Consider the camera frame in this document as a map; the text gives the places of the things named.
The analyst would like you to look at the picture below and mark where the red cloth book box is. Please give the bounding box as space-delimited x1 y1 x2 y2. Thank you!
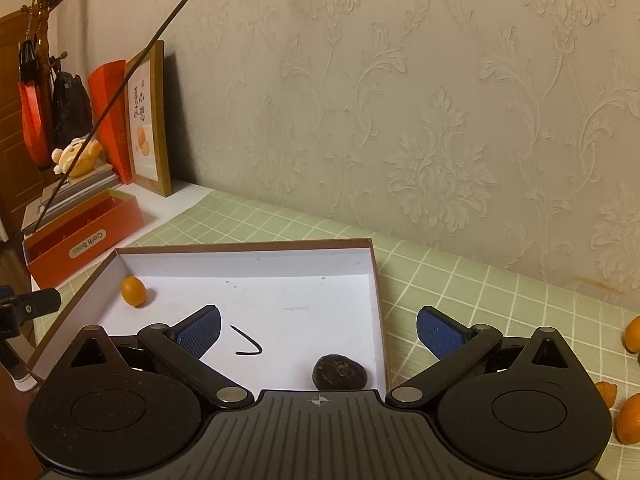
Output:
23 190 144 288

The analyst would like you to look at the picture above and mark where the wooden framed calligraphy picture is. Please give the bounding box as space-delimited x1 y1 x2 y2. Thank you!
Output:
125 40 174 197

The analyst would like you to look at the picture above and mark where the white shallow box brown rim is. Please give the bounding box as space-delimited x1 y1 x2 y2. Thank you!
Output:
28 238 390 393

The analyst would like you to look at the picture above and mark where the round orange tangerine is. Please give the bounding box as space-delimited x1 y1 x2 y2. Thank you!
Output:
623 316 640 354

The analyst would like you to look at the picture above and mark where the wooden coat rack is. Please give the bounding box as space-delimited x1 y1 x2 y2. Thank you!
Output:
18 0 67 150

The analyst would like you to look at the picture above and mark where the green checked tablecloth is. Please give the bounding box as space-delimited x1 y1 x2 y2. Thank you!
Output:
124 188 640 480

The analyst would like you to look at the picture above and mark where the red paper envelope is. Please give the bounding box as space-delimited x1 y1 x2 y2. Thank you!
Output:
88 60 132 184

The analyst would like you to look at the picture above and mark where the brown wooden door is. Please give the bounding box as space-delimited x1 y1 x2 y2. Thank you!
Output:
0 11 53 238

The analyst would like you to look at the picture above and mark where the black hanging bag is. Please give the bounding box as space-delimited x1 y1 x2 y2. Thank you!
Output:
53 72 92 148

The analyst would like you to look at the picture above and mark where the orange carrot piece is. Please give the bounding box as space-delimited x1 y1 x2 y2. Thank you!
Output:
596 382 618 410

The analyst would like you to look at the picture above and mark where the large orange tangerine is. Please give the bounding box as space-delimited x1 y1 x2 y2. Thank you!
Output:
615 393 640 445

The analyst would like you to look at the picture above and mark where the black cable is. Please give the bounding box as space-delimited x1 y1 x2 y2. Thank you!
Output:
34 0 224 231

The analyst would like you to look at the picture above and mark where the yellow plush bear toy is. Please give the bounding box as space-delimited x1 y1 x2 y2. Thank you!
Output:
51 138 103 179

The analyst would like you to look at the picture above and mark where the red hanging bag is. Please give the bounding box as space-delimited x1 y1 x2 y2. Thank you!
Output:
18 81 52 169

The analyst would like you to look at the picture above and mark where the orange kumquat in box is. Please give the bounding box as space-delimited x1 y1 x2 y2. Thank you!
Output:
120 275 146 308

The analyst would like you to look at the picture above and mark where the dark round mangosteen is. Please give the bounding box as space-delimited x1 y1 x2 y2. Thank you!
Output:
311 354 369 391

